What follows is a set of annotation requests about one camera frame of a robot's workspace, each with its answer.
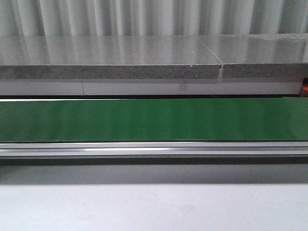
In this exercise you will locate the grey speckled stone slab left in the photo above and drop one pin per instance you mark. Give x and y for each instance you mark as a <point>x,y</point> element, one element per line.
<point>106,57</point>

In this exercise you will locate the grey speckled stone slab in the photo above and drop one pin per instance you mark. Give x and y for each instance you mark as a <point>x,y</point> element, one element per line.
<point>282,56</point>
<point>106,57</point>

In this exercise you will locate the white cabinet panel under slab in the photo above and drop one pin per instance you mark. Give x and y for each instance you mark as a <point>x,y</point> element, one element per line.
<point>150,87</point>

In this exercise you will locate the grey speckled stone slab right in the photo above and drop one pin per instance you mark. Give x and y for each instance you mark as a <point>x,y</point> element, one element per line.
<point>282,56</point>

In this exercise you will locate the green conveyor belt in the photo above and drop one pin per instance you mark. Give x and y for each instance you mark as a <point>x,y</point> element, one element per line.
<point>208,119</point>

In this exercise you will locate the white pleated curtain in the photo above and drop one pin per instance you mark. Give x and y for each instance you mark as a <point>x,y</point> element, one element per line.
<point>151,17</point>

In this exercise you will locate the aluminium conveyor frame rail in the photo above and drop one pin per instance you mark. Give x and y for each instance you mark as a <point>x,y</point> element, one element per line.
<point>154,153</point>

